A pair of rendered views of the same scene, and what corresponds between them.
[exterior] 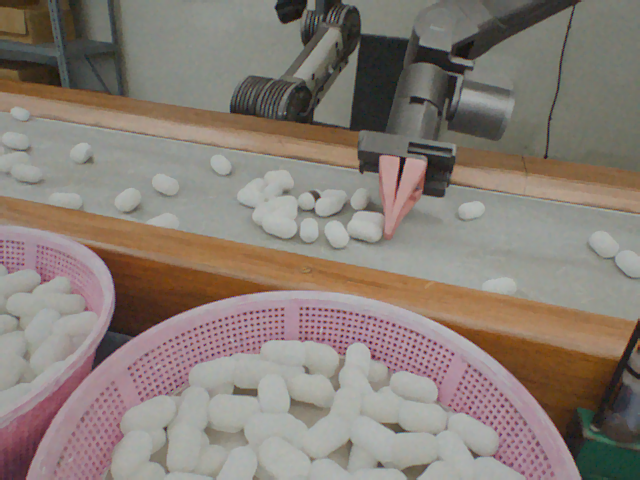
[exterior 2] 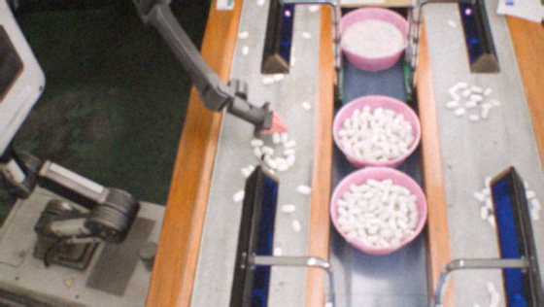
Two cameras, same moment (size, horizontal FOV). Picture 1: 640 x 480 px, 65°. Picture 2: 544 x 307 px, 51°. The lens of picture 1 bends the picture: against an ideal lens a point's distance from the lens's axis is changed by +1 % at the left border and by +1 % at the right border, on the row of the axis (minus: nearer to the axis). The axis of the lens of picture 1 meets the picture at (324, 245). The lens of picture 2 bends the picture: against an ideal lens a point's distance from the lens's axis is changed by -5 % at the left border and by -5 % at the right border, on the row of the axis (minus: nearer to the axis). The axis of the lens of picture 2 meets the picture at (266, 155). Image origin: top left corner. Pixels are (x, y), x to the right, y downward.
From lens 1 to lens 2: 1.73 m
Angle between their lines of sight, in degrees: 68
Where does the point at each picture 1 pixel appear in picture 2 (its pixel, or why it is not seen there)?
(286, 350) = (348, 144)
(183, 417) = (373, 154)
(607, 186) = (221, 72)
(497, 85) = (235, 83)
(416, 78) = (241, 103)
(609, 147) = not seen: outside the picture
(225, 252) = (321, 161)
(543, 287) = (296, 98)
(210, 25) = not seen: outside the picture
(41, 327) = (358, 192)
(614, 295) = (293, 84)
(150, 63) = not seen: outside the picture
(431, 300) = (325, 116)
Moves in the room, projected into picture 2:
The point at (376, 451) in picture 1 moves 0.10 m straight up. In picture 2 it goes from (366, 126) to (367, 105)
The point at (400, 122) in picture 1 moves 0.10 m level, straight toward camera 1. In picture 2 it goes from (257, 114) to (291, 111)
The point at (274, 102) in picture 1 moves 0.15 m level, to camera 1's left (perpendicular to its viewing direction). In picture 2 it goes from (129, 203) to (129, 247)
